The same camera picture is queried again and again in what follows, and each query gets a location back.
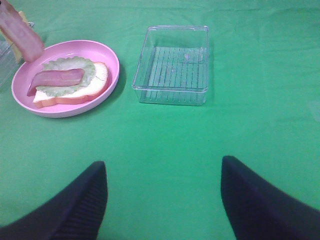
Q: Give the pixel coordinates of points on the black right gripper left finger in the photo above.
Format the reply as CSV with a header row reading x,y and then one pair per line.
x,y
75,213

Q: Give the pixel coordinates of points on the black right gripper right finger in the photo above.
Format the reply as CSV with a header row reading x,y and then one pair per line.
x,y
257,210

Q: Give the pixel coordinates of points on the bread slice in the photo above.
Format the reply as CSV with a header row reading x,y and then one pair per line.
x,y
97,86

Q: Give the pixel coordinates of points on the bacon strip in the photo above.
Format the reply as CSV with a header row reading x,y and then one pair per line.
x,y
32,46
48,80

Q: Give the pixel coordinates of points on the green lettuce leaf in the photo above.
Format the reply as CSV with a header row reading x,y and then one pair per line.
x,y
64,64

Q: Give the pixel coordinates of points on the green tablecloth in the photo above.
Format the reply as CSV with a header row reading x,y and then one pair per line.
x,y
164,161

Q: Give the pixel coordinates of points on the pink round plate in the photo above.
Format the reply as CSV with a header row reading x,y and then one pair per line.
x,y
95,51

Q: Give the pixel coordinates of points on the left clear plastic tray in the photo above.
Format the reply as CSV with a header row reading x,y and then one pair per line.
x,y
10,60

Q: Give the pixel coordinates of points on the clear plastic tray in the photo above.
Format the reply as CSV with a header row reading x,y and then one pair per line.
x,y
173,66
10,60

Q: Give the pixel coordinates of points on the right clear plastic tray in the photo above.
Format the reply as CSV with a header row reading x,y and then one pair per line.
x,y
173,66

